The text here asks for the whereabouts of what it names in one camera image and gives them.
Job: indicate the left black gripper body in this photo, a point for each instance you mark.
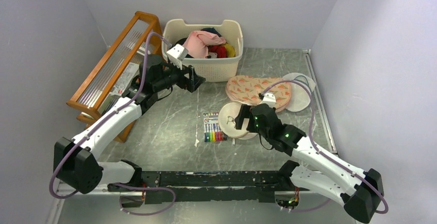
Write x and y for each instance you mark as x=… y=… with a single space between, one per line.
x=172 y=77

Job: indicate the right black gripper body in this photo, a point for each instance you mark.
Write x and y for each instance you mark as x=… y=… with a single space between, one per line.
x=246 y=113

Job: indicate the beige mesh laundry bag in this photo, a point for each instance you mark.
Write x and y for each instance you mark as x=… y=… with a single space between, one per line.
x=227 y=122

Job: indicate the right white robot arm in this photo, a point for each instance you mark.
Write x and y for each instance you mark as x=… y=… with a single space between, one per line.
x=360 y=192

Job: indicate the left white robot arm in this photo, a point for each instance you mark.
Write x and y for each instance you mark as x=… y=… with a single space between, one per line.
x=76 y=160

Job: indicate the floral pink laundry bag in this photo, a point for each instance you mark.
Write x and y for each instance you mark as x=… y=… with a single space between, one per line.
x=246 y=89

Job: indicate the white mesh laundry bag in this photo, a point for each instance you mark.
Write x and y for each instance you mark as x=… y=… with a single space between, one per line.
x=299 y=99

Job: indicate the cream plastic laundry basket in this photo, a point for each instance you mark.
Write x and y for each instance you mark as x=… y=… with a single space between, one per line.
x=213 y=69

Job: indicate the papers on shelf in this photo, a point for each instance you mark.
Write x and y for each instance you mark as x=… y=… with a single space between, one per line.
x=131 y=70

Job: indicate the orange wooden shelf rack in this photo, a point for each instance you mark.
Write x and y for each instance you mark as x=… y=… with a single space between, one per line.
x=92 y=96

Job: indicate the marker pen pack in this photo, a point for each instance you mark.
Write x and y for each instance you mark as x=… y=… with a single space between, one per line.
x=212 y=130

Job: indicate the red garment in basket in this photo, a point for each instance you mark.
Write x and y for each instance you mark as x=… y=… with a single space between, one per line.
x=219 y=50

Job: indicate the dark navy garment in basket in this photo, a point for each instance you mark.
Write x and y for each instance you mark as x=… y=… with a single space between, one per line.
x=211 y=30

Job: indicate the yellow garment in basket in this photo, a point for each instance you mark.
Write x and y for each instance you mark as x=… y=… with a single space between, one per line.
x=230 y=51

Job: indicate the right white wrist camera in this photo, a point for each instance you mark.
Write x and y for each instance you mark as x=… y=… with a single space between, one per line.
x=268 y=98

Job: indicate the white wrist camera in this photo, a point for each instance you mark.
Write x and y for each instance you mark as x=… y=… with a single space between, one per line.
x=268 y=98
x=176 y=55

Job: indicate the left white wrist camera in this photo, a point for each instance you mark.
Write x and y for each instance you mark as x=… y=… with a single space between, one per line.
x=176 y=55

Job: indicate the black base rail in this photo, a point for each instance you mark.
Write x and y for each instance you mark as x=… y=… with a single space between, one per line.
x=262 y=186

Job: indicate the aluminium frame rail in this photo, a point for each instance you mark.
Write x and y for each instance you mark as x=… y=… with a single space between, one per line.
x=64 y=189

